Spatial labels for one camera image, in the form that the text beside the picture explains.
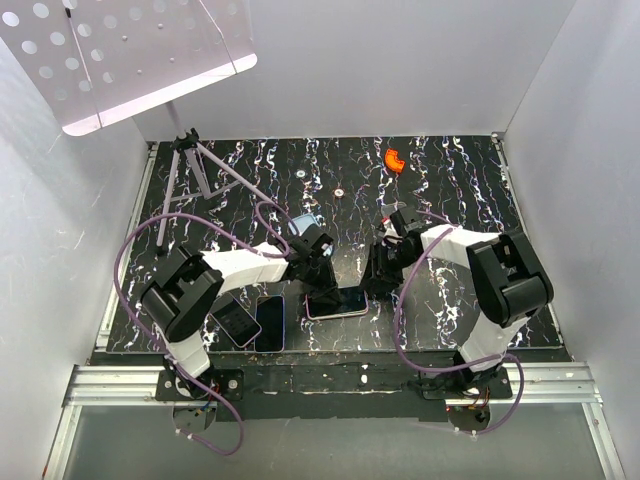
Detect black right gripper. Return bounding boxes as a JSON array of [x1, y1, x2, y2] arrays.
[[357, 242, 420, 296]]

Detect perforated music stand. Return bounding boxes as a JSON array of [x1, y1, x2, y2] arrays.
[[1, 1, 257, 266]]

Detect blue phone case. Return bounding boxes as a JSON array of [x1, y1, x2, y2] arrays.
[[289, 213, 318, 236]]

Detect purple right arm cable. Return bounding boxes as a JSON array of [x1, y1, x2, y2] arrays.
[[392, 209, 526, 436]]

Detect lilac phone tilted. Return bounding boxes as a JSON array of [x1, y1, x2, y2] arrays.
[[211, 293, 262, 348]]

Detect clear magnetic phone case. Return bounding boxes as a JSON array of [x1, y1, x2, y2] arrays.
[[381, 201, 406, 216]]

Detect orange curved plastic part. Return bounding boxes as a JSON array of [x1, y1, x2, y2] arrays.
[[384, 149, 406, 174]]

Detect purple edged black phone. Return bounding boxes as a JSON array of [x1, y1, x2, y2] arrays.
[[254, 295, 286, 353]]

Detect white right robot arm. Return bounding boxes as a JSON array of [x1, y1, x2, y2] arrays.
[[360, 206, 554, 398]]

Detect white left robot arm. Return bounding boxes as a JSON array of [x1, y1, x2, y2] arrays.
[[140, 225, 342, 400]]

